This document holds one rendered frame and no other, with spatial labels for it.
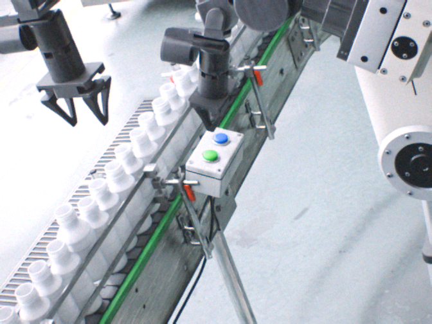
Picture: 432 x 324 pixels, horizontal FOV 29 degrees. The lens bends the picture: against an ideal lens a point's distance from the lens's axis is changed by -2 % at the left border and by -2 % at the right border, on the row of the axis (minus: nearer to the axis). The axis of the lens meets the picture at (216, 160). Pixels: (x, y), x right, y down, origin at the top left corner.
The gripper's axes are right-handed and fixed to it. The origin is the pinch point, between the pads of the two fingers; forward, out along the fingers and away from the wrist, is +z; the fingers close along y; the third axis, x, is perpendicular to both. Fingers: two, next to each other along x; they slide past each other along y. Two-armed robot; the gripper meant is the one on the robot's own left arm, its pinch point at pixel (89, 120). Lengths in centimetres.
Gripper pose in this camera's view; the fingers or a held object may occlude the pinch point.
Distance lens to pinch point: 143.6
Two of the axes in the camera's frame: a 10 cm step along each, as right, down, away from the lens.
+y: 8.9, -0.1, -4.6
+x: 3.6, -6.0, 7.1
